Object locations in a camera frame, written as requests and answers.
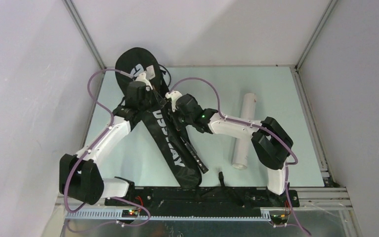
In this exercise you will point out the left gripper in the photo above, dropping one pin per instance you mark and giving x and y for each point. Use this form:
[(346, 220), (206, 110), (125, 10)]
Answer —
[(160, 102)]

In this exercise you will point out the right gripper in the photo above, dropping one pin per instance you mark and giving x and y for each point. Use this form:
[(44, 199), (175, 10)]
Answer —
[(178, 126)]

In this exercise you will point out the black racket bag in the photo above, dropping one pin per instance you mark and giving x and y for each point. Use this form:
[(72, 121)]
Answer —
[(158, 122)]

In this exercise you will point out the white shuttlecock tube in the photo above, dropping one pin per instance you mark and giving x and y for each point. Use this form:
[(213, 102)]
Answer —
[(241, 149)]

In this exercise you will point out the badminton racket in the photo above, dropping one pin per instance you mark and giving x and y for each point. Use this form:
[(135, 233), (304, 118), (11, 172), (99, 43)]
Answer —
[(183, 134)]

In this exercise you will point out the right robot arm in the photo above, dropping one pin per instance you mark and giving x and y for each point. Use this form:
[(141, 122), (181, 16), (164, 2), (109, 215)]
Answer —
[(271, 142)]

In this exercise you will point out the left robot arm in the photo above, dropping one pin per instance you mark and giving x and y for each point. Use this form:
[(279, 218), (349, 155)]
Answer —
[(79, 175)]

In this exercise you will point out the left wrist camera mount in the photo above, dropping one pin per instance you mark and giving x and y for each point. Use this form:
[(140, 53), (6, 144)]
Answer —
[(142, 78)]

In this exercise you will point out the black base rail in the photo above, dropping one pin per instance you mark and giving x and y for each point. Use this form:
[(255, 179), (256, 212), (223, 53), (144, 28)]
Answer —
[(207, 202)]

